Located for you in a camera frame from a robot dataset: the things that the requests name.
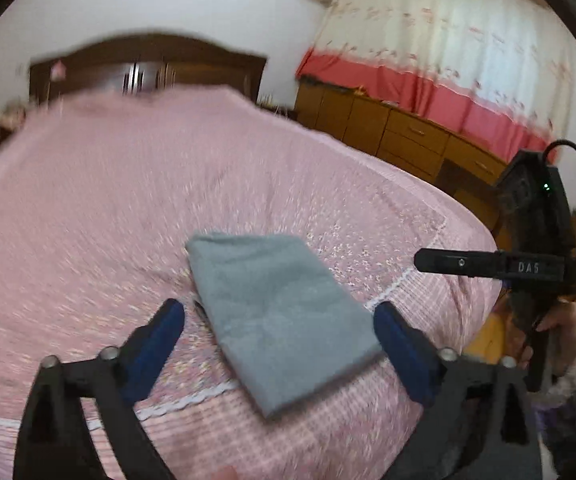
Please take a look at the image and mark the red and cream curtain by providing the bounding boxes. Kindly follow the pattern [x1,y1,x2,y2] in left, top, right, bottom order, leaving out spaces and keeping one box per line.
[297,0,574,160]

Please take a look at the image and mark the grey sweatpants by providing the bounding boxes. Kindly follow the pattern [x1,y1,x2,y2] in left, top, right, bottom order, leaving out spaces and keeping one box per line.
[186,233,381,418]

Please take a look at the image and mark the low wooden drawer cabinet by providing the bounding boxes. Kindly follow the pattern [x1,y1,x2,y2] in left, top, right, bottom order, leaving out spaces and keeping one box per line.
[294,78,506,235]

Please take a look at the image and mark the pink floral bedspread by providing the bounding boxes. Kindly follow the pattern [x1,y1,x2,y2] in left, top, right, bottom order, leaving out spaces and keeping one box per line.
[0,87,500,479]

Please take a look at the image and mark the clothes pile on nightstand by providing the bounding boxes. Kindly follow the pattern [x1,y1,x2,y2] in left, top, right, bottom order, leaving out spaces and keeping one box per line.
[0,99,33,132]

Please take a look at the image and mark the dark wooden headboard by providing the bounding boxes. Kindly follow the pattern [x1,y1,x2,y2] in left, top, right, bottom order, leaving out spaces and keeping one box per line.
[29,32,266,103]

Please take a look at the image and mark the person's right hand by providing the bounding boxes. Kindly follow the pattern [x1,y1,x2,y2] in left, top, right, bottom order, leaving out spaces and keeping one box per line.
[504,299,576,376]

